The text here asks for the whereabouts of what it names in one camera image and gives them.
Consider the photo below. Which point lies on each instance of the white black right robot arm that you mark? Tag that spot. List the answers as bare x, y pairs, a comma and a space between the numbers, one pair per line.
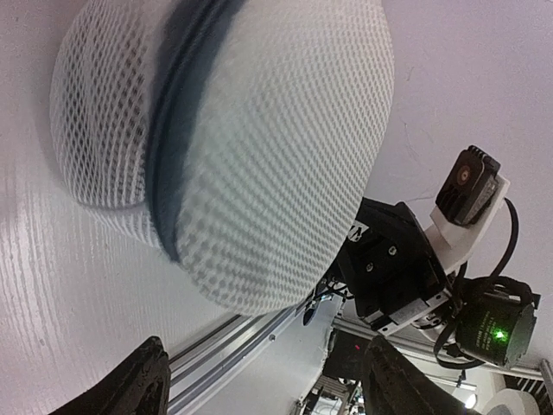
492, 317

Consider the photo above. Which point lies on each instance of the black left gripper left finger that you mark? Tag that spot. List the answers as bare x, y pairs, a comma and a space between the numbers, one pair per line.
138, 385

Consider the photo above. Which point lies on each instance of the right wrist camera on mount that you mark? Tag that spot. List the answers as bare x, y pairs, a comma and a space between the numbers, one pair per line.
465, 206

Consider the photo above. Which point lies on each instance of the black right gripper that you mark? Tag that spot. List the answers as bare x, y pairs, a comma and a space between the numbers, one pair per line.
391, 270

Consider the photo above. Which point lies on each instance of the aluminium front rail frame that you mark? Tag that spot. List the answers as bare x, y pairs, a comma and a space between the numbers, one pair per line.
206, 365

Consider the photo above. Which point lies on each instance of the white mesh laundry bag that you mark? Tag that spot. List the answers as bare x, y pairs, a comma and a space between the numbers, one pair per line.
235, 136

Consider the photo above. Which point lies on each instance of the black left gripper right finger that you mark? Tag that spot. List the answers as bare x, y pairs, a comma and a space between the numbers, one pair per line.
393, 385

